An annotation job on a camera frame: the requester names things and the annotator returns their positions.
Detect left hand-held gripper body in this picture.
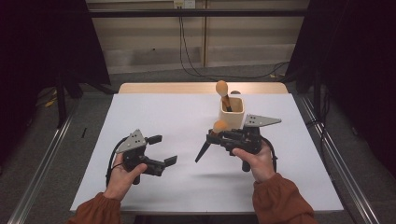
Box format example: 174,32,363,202
115,129,166,186

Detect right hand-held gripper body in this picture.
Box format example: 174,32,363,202
218,113,282,173

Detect makeup brush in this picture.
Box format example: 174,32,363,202
194,119,230,164
215,79,233,113

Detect beige square cup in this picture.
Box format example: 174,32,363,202
218,96,246,133

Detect person's left hand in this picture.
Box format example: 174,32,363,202
103,152,149,202

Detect person's right hand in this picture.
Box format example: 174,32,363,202
232,139,276,184

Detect white table sheet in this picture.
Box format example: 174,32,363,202
69,92,345,215

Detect black metal stand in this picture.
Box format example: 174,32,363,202
55,73,68,130

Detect black curtain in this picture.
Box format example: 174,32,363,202
284,0,396,178
0,0,112,169

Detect black horizontal bar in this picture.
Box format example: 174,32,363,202
88,8,309,18

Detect left hand-held gripper cable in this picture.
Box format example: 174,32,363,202
106,135,129,188

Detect hand-held gripper cable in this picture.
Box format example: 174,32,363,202
261,136,278,174
106,135,129,188

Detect right hand-held gripper cable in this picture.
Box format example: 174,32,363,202
261,136,278,174

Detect thin black cable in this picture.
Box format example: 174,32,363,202
306,91,332,157

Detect black floor cable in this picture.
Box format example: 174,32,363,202
178,6,290,80

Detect aluminium rail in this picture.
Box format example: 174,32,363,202
295,92,381,224
7,102,80,224

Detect white wall socket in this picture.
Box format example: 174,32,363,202
173,0,196,9

